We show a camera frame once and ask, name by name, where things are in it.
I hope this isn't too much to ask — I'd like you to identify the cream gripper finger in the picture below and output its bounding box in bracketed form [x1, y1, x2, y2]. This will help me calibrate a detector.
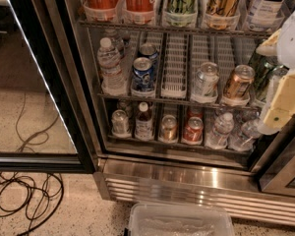
[256, 29, 281, 56]
[258, 70, 295, 135]

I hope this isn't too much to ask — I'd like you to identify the clear front water bottle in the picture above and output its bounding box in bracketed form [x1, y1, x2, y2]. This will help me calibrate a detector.
[97, 37, 126, 95]

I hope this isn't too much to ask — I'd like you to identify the clear water bottle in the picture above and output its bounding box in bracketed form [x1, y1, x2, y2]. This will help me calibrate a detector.
[104, 29, 125, 57]
[97, 37, 126, 95]

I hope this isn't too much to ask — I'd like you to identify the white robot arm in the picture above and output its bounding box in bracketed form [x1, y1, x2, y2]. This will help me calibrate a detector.
[257, 11, 295, 135]

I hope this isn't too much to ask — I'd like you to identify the white labelled bottle top shelf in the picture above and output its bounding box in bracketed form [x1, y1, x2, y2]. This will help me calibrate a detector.
[244, 0, 284, 32]

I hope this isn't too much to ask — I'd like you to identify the bottom right water bottle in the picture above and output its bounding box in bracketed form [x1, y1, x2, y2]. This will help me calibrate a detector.
[228, 119, 262, 151]

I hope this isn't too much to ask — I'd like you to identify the bottom shelf water bottle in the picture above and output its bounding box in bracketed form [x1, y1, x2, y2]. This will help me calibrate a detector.
[206, 112, 234, 149]

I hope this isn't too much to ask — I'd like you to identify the empty white shelf tray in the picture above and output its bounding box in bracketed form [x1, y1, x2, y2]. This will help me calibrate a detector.
[161, 33, 188, 99]

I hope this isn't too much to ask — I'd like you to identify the red can bottom shelf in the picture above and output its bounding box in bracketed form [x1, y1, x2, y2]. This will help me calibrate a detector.
[182, 117, 204, 144]

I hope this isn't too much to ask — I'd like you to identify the stainless steel fridge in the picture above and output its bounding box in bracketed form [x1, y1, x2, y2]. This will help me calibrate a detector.
[26, 0, 295, 228]

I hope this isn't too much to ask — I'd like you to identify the gold can bottom shelf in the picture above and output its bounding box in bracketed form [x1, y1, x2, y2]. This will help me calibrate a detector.
[160, 115, 177, 142]

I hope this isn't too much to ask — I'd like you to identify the brown drink bottle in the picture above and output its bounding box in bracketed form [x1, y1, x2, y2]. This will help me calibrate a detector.
[135, 102, 152, 141]

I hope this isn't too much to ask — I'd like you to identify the clear rear water bottle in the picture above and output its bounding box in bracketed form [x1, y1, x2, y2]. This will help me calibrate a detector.
[104, 29, 125, 57]

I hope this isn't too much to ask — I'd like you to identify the glass fridge door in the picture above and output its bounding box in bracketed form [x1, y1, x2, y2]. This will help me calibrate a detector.
[0, 0, 95, 173]

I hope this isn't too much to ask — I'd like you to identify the green middle can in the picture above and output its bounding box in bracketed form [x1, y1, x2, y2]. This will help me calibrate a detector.
[248, 52, 277, 85]

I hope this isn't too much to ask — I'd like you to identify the gold tall can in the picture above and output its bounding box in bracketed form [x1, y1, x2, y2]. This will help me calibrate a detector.
[205, 0, 240, 30]

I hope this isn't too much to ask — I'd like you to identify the white silver can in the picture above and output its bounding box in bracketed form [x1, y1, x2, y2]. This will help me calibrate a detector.
[194, 62, 219, 97]

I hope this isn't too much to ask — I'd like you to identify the green white tall can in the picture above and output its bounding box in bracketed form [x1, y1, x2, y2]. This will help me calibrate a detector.
[162, 0, 198, 28]

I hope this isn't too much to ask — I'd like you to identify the blue rear soda can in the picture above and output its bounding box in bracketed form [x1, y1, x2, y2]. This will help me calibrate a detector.
[138, 42, 158, 69]

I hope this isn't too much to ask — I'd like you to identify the blue soda can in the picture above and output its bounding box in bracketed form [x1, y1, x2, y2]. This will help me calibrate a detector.
[133, 57, 153, 91]
[138, 42, 158, 69]

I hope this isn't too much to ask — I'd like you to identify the blue front soda can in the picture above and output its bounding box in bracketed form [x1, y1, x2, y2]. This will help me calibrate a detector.
[133, 57, 153, 91]

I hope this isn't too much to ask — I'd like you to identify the orange tall can right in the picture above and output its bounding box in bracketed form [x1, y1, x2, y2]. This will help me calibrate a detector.
[126, 0, 154, 25]

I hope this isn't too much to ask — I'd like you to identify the silver can bottom left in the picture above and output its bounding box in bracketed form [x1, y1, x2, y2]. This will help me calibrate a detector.
[111, 110, 130, 138]

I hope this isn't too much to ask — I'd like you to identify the clear plastic bin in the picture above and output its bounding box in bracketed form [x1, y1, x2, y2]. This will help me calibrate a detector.
[127, 203, 235, 236]

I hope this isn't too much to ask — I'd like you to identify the black floor cable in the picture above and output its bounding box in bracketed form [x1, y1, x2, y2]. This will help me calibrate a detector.
[0, 91, 65, 236]

